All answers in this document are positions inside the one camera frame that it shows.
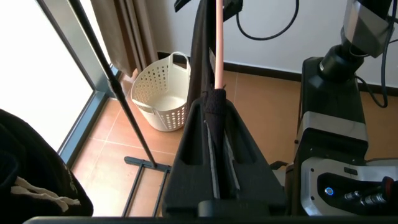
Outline white laundry basket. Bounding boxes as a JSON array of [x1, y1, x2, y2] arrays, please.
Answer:
[[130, 51, 192, 133]]

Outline pink clothes hanger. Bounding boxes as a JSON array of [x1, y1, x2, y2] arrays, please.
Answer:
[[214, 0, 224, 90]]

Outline black shorts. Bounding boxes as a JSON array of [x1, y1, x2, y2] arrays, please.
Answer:
[[0, 108, 94, 218]]

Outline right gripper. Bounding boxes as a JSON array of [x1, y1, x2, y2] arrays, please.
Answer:
[[174, 0, 244, 22]]

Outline black cable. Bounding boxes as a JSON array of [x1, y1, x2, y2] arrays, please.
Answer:
[[354, 0, 398, 109], [235, 0, 300, 42]]

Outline brown curtain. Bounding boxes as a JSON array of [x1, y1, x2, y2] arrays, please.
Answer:
[[90, 0, 159, 78]]

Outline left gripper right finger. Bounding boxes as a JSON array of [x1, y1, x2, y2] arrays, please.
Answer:
[[224, 99, 287, 218]]

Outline black clothes rack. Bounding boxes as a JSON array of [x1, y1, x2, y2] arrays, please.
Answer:
[[67, 0, 172, 218]]

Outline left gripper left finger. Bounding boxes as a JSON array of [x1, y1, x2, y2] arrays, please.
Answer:
[[162, 99, 220, 218]]

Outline black garment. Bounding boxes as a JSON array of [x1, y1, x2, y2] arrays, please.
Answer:
[[186, 0, 241, 200]]

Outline window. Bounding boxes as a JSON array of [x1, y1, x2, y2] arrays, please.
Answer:
[[0, 0, 121, 166]]

